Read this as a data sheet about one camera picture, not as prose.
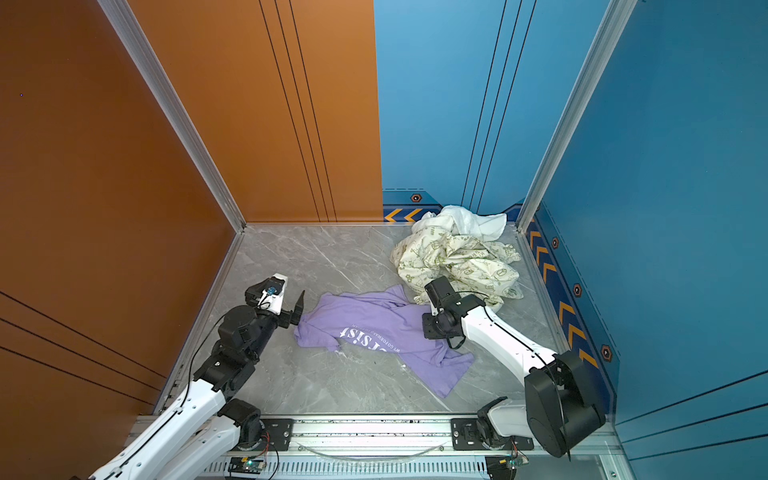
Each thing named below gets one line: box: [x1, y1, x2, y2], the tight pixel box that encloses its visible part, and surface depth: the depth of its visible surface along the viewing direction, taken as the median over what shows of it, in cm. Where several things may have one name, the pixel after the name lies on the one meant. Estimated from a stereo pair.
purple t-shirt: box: [293, 284, 475, 398], surface depth 90 cm
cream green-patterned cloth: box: [390, 229, 523, 313], surface depth 98 cm
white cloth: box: [412, 205, 507, 241], surface depth 110 cm
